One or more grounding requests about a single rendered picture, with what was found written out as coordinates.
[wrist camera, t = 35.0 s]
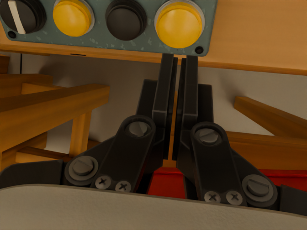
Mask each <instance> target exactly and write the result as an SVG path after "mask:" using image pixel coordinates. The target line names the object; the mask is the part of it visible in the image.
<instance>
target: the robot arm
mask: <svg viewBox="0 0 307 230"><path fill-rule="evenodd" d="M177 64H178V57H174V54H170V53H163V54H162V59H161V64H160V69H159V76H158V80H155V79H144V80H143V85H142V89H141V93H140V97H139V101H138V106H137V110H136V114H135V115H132V116H130V117H127V118H126V119H125V120H124V121H123V122H122V123H121V125H120V127H119V129H118V131H117V133H116V135H114V136H112V137H111V138H109V139H107V140H105V141H103V142H101V143H99V144H98V145H96V146H94V147H92V148H90V149H88V150H86V151H85V152H83V153H81V154H79V155H77V156H75V157H74V158H72V159H71V160H70V161H69V162H64V161H63V159H61V160H51V161H39V162H25V163H16V164H12V165H10V166H8V167H6V168H5V169H4V170H2V171H1V172H0V230H307V192H306V191H302V190H299V189H296V188H293V187H289V186H286V185H283V184H281V185H280V186H277V185H274V183H273V182H272V181H271V180H270V179H269V178H268V177H267V176H266V175H264V174H263V173H262V172H261V171H260V170H258V169H257V168H256V167H255V166H253V165H252V164H251V163H250V162H248V161H247V160H246V159H245V158H243V157H242V156H241V155H240V154H238V153H237V152H236V151H235V150H233V149H232V148H231V147H230V144H229V140H228V136H227V134H226V132H225V130H224V129H223V128H222V127H221V126H220V125H218V124H216V123H214V116H213V98H212V85H210V84H199V83H198V56H192V55H187V56H186V58H182V60H181V68H180V80H179V89H178V98H177V107H176V117H175V132H174V142H173V153H172V160H173V161H176V168H178V169H179V170H180V171H181V172H182V173H183V184H184V191H185V199H180V198H173V197H165V196H157V195H148V192H149V189H150V186H151V182H152V179H153V177H154V171H155V170H157V169H158V168H160V167H161V166H163V160H164V159H165V160H168V156H169V143H170V134H171V125H172V115H173V106H174V97H175V83H176V74H177Z"/></svg>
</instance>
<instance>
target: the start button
mask: <svg viewBox="0 0 307 230"><path fill-rule="evenodd" d="M156 31H157V34H158V36H159V38H160V40H161V41H162V42H163V43H164V44H166V45H167V46H170V47H173V48H185V47H188V46H190V45H192V44H193V43H195V42H196V41H197V39H198V38H199V36H200V34H201V31H202V20H201V15H200V13H199V12H198V10H197V9H196V8H195V7H193V6H192V5H190V4H187V3H184V2H175V3H172V4H169V5H167V6H166V7H164V8H163V9H162V11H161V12H160V14H159V16H158V19H157V23H156Z"/></svg>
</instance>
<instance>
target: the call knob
mask: <svg viewBox="0 0 307 230"><path fill-rule="evenodd" d="M0 16H1V18H2V20H3V21H4V23H5V24H6V25H7V26H8V27H9V28H10V29H12V30H14V31H16V32H18V33H20V34H30V33H33V32H35V31H36V30H37V29H38V28H39V26H40V25H41V23H42V14H41V11H40V9H39V7H38V6H37V4H36V3H35V2H34V1H33V0H1V2H0Z"/></svg>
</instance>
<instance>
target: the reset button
mask: <svg viewBox="0 0 307 230"><path fill-rule="evenodd" d="M53 19H54V22H55V24H56V26H57V28H58V29H59V30H60V31H61V32H62V33H64V34H66V35H68V36H72V37H79V36H82V35H84V34H85V33H86V32H87V31H88V29H89V27H90V25H91V15H90V12H89V10H88V9H87V7H86V6H85V5H84V4H83V3H82V2H80V1H78V0H61V1H59V2H58V4H57V5H56V6H55V8H54V10H53Z"/></svg>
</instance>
